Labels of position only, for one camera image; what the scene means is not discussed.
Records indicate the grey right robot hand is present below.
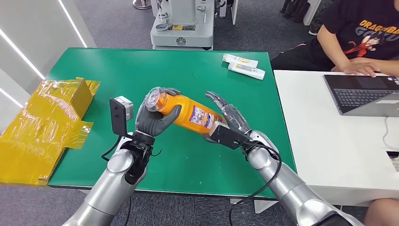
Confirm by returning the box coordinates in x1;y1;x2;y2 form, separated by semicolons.
204;91;253;135

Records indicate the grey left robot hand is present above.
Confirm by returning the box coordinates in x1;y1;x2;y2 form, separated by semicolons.
135;87;183;137

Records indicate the orange plastic bottle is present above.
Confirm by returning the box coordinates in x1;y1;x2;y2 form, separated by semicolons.
145;87;228;135

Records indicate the white cosmetic tube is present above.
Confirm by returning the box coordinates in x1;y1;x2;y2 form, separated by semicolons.
222;53;259;69
227;62;266;81

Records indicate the green top table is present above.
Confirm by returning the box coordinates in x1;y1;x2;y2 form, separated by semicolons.
47;47;297;215

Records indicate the grey white machine base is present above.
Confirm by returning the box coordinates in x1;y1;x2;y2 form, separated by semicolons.
150;0;215;50

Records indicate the white desk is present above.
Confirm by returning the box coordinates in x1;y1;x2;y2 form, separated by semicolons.
273;70;399;207

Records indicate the white furniture panel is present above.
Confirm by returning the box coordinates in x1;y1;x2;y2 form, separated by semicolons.
219;0;239;25

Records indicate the yellow taped cardboard box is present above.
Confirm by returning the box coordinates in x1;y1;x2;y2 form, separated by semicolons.
0;77;101;186

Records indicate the chrome stand base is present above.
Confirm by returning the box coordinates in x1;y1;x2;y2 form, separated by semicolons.
132;0;152;10

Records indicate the grey laptop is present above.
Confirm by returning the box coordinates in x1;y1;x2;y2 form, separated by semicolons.
323;74;399;118

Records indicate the person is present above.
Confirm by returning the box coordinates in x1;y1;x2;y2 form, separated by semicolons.
270;0;399;78
363;198;399;226
308;0;332;36

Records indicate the white cabinet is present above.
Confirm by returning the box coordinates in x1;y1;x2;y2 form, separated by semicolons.
303;0;322;26

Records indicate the black white desk device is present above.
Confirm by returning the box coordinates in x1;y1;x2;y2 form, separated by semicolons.
386;151;399;172

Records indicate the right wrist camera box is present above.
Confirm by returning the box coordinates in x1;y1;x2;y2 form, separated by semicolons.
208;121;250;150

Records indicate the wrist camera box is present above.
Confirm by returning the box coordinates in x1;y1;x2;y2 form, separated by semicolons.
208;121;250;150
109;96;135;136

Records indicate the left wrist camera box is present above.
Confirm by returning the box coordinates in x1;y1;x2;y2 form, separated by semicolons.
109;96;135;136

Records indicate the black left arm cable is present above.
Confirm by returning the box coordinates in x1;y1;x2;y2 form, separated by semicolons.
101;136;132;226

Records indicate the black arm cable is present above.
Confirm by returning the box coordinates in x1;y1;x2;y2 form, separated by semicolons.
101;136;132;226
228;142;283;226

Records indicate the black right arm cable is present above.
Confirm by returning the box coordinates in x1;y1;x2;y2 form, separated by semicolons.
228;142;283;226

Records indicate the wall light strip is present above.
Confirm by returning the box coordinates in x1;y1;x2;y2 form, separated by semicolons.
0;87;24;108
0;28;46;80
57;0;88;48

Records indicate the white cable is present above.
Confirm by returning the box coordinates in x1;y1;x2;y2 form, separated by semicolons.
382;117;399;150

